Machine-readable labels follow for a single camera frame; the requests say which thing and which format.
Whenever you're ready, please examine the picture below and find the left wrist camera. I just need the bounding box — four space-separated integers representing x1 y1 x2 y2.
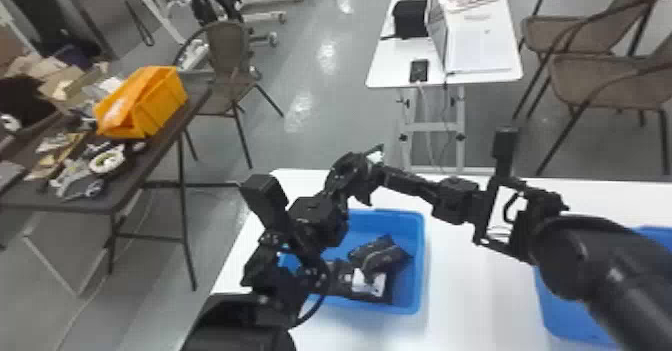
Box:
239 173 291 235

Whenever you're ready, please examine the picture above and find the dark side table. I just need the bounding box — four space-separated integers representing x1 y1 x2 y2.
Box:
0 70 244 293

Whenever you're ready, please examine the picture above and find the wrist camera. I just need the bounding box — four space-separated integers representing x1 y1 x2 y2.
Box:
490 126 521 179
239 173 291 235

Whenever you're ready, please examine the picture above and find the orange bin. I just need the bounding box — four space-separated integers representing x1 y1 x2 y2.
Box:
92 65 189 141

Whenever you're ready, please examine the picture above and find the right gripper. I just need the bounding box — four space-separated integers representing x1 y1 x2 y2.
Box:
382 163 492 228

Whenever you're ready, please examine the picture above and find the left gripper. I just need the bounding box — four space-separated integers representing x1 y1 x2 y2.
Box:
287 151 388 253

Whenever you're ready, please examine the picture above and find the brown folding chair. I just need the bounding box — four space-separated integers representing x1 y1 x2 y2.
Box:
534 31 672 178
511 0 672 122
172 19 286 171

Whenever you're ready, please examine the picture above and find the black cable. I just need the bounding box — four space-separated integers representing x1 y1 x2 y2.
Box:
290 257 334 329

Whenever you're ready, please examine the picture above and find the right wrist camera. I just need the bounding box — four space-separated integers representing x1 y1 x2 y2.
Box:
490 126 521 179

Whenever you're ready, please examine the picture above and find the white side table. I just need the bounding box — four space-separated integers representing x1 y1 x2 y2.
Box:
365 0 525 175

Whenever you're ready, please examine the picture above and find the white tape roll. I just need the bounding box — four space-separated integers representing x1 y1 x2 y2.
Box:
88 149 128 176

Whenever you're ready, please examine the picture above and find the blue tray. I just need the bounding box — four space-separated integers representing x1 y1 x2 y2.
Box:
278 208 427 316
532 225 672 349

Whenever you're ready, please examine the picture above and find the black box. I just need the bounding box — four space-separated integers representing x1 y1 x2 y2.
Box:
391 0 430 41

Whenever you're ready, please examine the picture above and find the black phone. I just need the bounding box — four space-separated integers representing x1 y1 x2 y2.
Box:
408 58 431 84

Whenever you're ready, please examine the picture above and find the black part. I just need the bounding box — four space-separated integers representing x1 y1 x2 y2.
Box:
346 234 412 282
327 258 396 305

